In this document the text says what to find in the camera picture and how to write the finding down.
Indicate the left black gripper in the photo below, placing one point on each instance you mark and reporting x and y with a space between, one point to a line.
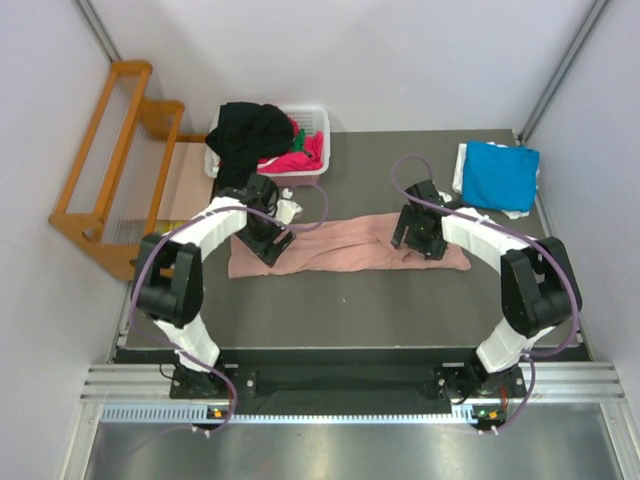
270 246

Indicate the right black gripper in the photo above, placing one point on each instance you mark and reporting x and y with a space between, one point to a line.
432 250

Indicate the pink t shirt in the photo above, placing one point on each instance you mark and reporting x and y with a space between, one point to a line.
343 246

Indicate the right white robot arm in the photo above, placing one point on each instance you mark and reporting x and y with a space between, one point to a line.
539 290

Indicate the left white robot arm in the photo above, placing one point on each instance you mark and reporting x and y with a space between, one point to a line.
169 283

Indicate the white folded t shirt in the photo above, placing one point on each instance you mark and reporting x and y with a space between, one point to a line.
460 170

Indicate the magenta t shirt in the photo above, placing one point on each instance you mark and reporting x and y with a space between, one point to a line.
308 160

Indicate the green t shirt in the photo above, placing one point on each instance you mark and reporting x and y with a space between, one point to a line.
298 144

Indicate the blue folded t shirt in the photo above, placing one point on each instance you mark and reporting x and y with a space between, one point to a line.
500 175

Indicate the black t shirt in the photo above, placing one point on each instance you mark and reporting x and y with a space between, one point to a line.
246 133

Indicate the white plastic laundry basket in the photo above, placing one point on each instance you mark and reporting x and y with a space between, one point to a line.
256 138

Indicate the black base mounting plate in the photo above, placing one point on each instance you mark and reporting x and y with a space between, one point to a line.
352 381

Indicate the orange wooden rack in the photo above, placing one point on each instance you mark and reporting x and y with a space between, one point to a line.
127 176

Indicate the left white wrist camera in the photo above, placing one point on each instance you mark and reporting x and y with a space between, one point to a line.
287 209

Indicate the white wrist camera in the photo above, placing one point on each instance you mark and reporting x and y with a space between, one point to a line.
445 198
287 209

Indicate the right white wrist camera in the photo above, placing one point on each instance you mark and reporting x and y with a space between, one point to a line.
445 198

